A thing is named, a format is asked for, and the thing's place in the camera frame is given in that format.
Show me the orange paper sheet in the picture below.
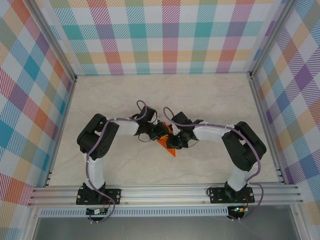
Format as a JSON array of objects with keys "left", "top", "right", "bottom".
[{"left": 157, "top": 121, "right": 178, "bottom": 158}]

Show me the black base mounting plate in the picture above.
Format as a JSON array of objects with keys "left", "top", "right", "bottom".
[
  {"left": 75, "top": 187, "right": 123, "bottom": 206},
  {"left": 208, "top": 186, "right": 256, "bottom": 205}
]

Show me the grey metal panel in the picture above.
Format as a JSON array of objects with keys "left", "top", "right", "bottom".
[{"left": 32, "top": 216, "right": 301, "bottom": 240}]

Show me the small black circuit board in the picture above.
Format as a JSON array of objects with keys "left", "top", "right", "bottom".
[{"left": 85, "top": 207, "right": 108, "bottom": 216}]

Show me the thin black cable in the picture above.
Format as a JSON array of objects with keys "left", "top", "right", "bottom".
[
  {"left": 138, "top": 133, "right": 154, "bottom": 144},
  {"left": 186, "top": 138, "right": 201, "bottom": 149}
]

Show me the purple cable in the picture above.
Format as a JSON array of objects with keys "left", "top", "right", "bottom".
[
  {"left": 163, "top": 106, "right": 265, "bottom": 222},
  {"left": 84, "top": 99, "right": 158, "bottom": 225}
]

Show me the wide aluminium base rail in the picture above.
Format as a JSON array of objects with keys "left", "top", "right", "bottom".
[{"left": 27, "top": 184, "right": 305, "bottom": 207}]

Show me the black wire loop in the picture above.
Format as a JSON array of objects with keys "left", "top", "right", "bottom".
[{"left": 205, "top": 184, "right": 219, "bottom": 198}]

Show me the slotted grey cable tray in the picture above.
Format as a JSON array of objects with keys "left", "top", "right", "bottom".
[{"left": 39, "top": 206, "right": 230, "bottom": 218}]

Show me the aluminium table edge rail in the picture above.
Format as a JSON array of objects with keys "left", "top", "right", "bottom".
[
  {"left": 247, "top": 72, "right": 287, "bottom": 185},
  {"left": 43, "top": 76, "right": 78, "bottom": 188}
]

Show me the aluminium frame post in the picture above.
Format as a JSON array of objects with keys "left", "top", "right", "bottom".
[
  {"left": 26, "top": 0, "right": 78, "bottom": 83},
  {"left": 248, "top": 0, "right": 300, "bottom": 78}
]

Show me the aluminium frame leg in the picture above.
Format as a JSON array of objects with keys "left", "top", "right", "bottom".
[
  {"left": 22, "top": 206, "right": 42, "bottom": 240},
  {"left": 289, "top": 203, "right": 310, "bottom": 240}
]

